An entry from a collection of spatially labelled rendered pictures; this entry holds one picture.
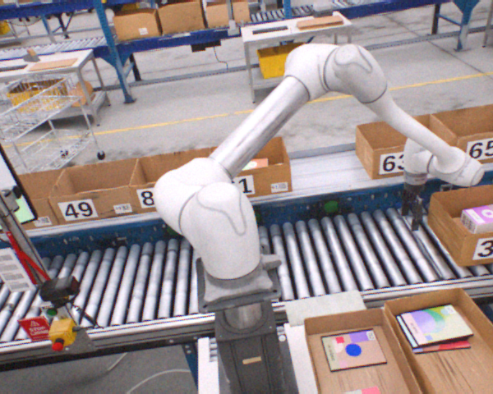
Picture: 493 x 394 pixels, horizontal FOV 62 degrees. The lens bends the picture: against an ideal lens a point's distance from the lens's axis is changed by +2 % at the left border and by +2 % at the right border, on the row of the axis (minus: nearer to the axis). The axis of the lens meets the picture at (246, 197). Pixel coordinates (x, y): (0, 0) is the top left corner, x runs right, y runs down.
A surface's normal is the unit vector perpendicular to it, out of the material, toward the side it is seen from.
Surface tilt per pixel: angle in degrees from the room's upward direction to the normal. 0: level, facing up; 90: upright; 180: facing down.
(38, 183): 89
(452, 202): 90
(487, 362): 1
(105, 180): 89
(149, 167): 90
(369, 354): 0
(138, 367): 0
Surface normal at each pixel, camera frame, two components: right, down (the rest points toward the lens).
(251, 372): 0.11, 0.56
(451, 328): -0.13, -0.81
